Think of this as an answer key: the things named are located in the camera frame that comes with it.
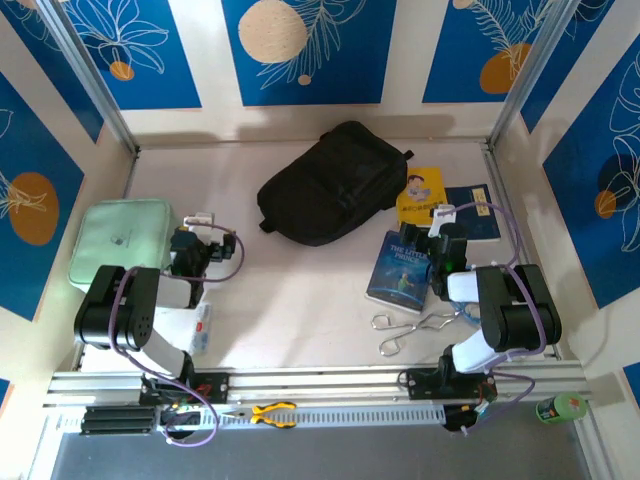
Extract navy blue labelled book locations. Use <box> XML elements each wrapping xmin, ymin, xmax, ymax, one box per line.
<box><xmin>443</xmin><ymin>183</ymin><xmax>502</xmax><ymax>245</ymax></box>

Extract blue Little Prince book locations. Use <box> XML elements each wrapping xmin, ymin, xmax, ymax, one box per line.
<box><xmin>365</xmin><ymin>229</ymin><xmax>441</xmax><ymax>315</ymax></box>

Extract yellow cartoon book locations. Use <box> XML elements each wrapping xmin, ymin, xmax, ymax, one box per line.
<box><xmin>395</xmin><ymin>166</ymin><xmax>448</xmax><ymax>227</ymax></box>

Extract black backpack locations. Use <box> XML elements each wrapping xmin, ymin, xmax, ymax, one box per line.
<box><xmin>257</xmin><ymin>119</ymin><xmax>416</xmax><ymax>248</ymax></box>

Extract mint green zip case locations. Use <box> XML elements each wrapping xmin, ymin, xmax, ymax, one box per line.
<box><xmin>67</xmin><ymin>198</ymin><xmax>181</xmax><ymax>301</ymax></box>

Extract blue stethoscope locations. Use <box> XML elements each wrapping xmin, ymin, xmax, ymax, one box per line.
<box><xmin>447</xmin><ymin>298</ymin><xmax>484</xmax><ymax>329</ymax></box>

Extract white tube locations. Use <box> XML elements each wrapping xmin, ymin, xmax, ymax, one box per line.
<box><xmin>188</xmin><ymin>302</ymin><xmax>214</xmax><ymax>357</ymax></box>

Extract metal tongs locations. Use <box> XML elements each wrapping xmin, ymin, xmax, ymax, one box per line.
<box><xmin>370</xmin><ymin>308</ymin><xmax>464</xmax><ymax>357</ymax></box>

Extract black ribbed block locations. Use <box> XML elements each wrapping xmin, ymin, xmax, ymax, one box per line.
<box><xmin>79</xmin><ymin>405</ymin><xmax>156</xmax><ymax>436</ymax></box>

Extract grey metal plate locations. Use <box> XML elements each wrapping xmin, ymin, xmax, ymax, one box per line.
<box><xmin>49</xmin><ymin>424</ymin><xmax>594</xmax><ymax>480</ymax></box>

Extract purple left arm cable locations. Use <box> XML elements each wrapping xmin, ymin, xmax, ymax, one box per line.
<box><xmin>108</xmin><ymin>223</ymin><xmax>246</xmax><ymax>448</ymax></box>

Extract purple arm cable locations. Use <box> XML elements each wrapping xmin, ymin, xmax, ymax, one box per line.
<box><xmin>108</xmin><ymin>223</ymin><xmax>246</xmax><ymax>448</ymax></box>
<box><xmin>433</xmin><ymin>202</ymin><xmax>547</xmax><ymax>437</ymax></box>

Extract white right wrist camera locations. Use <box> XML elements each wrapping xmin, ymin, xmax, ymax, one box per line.
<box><xmin>429</xmin><ymin>202</ymin><xmax>459</xmax><ymax>239</ymax></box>

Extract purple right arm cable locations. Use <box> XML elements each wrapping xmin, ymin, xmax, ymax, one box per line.
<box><xmin>433</xmin><ymin>202</ymin><xmax>547</xmax><ymax>437</ymax></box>

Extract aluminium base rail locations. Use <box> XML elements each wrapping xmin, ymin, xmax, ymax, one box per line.
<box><xmin>42</xmin><ymin>364</ymin><xmax>594</xmax><ymax>409</ymax></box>

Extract thin white cable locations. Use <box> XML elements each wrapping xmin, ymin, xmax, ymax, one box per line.
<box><xmin>574</xmin><ymin>302</ymin><xmax>619</xmax><ymax>366</ymax></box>

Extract yellow handled pliers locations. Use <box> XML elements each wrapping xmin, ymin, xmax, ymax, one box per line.
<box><xmin>219</xmin><ymin>401</ymin><xmax>298</xmax><ymax>430</ymax></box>

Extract white slotted cable duct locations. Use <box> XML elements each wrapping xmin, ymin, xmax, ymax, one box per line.
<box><xmin>159</xmin><ymin>404</ymin><xmax>446</xmax><ymax>429</ymax></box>

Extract aluminium frame post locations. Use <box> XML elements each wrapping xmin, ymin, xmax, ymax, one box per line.
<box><xmin>34</xmin><ymin>0</ymin><xmax>142</xmax><ymax>155</ymax></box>
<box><xmin>487</xmin><ymin>0</ymin><xmax>584</xmax><ymax>146</ymax></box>

